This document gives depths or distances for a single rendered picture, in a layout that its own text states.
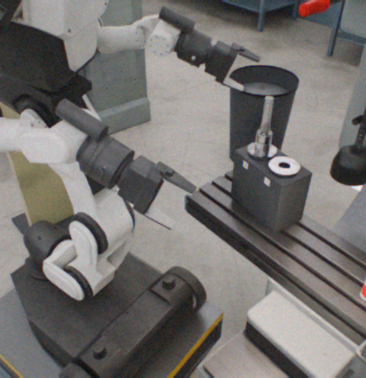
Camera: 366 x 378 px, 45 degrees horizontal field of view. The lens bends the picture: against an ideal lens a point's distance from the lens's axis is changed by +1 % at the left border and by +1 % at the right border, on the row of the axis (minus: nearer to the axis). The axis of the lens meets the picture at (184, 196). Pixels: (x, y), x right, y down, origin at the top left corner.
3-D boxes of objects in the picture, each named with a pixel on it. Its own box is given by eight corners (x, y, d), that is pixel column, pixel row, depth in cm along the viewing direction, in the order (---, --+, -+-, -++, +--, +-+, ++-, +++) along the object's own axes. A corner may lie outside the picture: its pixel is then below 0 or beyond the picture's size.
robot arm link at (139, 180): (135, 226, 84) (83, 192, 84) (156, 199, 91) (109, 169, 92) (157, 182, 75) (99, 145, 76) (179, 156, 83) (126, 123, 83)
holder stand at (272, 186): (273, 234, 134) (282, 182, 122) (229, 195, 149) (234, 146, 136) (302, 219, 139) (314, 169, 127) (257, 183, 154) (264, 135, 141)
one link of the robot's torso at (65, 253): (45, 281, 165) (38, 257, 156) (85, 250, 177) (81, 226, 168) (82, 309, 155) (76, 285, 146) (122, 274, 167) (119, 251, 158)
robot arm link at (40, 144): (71, 166, 80) (15, 163, 86) (97, 144, 87) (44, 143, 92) (60, 134, 77) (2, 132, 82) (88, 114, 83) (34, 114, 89)
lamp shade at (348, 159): (324, 178, 83) (331, 150, 79) (336, 159, 88) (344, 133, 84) (362, 191, 80) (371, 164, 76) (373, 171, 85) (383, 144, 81)
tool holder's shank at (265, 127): (262, 128, 132) (266, 94, 125) (271, 131, 131) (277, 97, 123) (257, 132, 130) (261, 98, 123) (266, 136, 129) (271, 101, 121)
